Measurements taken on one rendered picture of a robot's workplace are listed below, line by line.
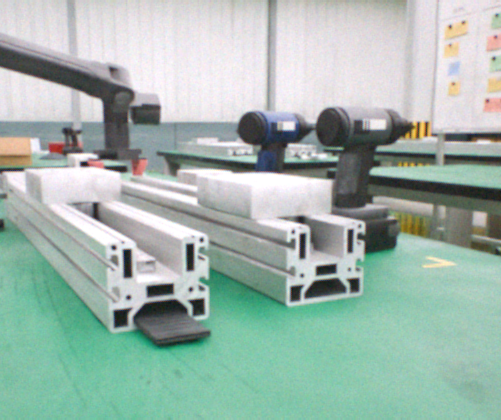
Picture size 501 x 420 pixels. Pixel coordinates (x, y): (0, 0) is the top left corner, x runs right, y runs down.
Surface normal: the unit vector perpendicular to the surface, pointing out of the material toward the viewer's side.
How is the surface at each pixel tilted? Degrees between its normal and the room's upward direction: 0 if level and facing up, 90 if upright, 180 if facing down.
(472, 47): 90
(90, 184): 90
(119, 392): 0
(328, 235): 90
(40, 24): 90
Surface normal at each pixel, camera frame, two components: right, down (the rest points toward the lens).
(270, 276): -0.90, 0.08
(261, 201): 0.44, 0.16
